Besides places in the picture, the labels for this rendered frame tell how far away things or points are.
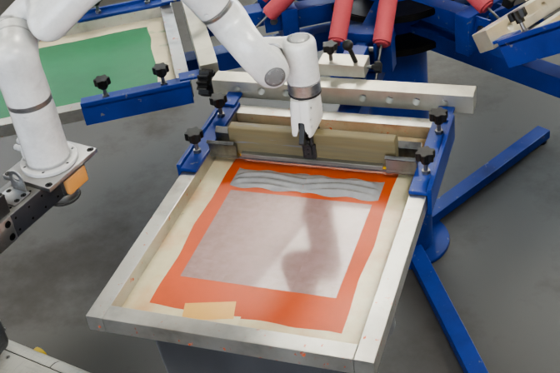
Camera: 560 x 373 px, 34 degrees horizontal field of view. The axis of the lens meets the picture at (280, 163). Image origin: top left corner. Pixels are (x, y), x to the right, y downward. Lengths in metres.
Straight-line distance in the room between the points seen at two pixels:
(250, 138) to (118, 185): 1.83
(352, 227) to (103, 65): 1.11
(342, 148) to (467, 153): 1.77
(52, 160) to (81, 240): 1.71
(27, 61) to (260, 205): 0.61
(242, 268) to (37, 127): 0.52
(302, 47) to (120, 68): 0.91
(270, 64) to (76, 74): 1.00
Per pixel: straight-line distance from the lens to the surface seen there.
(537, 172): 3.72
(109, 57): 2.82
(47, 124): 1.96
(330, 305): 1.80
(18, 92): 1.91
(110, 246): 3.61
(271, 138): 2.13
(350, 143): 2.07
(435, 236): 3.39
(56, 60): 2.88
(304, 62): 1.97
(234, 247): 1.97
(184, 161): 2.18
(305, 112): 2.02
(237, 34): 1.88
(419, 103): 2.27
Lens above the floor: 2.22
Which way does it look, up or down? 35 degrees down
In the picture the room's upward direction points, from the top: 9 degrees counter-clockwise
